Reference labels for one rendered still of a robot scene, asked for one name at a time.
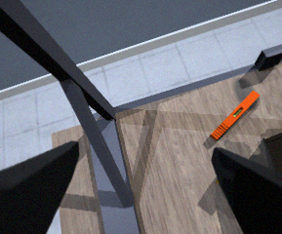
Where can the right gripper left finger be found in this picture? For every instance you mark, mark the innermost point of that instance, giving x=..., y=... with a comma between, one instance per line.
x=31, y=191

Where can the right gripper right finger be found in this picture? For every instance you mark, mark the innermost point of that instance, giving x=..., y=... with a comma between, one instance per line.
x=253, y=191

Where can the black rectangular block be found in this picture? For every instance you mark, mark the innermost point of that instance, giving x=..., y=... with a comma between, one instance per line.
x=269, y=57

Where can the orange spirit level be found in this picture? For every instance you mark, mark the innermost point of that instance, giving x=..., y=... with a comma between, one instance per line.
x=240, y=109

